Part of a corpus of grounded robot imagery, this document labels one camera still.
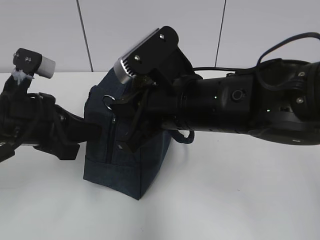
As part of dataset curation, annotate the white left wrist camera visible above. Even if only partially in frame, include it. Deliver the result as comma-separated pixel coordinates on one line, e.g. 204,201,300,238
35,56,56,79

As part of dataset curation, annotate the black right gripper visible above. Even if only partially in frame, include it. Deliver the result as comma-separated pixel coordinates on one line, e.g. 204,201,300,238
109,74,200,153

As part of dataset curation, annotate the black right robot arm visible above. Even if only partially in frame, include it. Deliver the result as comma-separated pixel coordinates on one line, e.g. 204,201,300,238
109,59,320,152

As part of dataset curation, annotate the dark blue fabric lunch bag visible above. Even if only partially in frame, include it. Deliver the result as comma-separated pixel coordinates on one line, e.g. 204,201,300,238
83,69,195,200

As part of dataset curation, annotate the blue black right arm cable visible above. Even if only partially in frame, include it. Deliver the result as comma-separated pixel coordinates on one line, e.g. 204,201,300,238
192,31,320,91

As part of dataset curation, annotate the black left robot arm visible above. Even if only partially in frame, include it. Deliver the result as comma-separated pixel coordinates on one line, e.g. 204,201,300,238
0,93,102,162

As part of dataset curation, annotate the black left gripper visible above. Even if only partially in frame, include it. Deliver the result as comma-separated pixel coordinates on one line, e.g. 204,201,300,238
0,92,102,162

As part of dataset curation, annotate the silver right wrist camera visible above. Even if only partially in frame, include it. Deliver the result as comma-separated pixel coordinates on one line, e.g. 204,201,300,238
113,28,161,85

